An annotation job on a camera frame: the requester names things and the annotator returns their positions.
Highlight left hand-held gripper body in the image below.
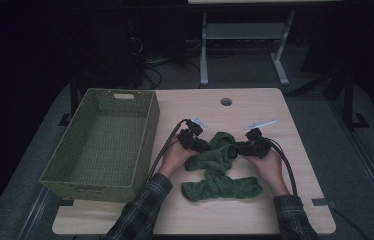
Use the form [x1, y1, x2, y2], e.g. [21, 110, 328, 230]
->
[176, 117, 208, 152]

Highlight person's right hand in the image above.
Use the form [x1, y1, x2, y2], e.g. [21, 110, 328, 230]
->
[244, 147, 291, 198]

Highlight green cloth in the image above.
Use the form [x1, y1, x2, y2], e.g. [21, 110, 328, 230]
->
[180, 131, 264, 203]

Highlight white metal stand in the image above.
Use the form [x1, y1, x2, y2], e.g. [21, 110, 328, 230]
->
[198, 9, 297, 88]

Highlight bundle of floor cables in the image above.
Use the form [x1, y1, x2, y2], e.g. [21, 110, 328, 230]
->
[126, 35, 203, 90]

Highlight grey tape strip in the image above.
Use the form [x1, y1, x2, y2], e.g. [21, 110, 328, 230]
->
[310, 197, 337, 210]

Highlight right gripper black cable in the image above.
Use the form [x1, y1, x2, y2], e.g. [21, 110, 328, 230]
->
[267, 137, 373, 240]

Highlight green woven basket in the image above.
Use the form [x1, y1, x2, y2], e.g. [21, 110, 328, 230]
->
[39, 87, 161, 204]

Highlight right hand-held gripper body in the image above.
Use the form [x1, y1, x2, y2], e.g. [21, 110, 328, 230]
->
[243, 119, 278, 160]

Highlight metal floor rail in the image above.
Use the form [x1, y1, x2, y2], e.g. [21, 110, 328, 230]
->
[327, 98, 374, 232]
[17, 185, 63, 240]

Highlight black metal stand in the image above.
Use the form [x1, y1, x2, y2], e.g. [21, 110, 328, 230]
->
[323, 70, 371, 132]
[57, 70, 83, 128]

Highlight person's left hand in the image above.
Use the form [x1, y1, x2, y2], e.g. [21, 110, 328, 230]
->
[157, 139, 199, 180]

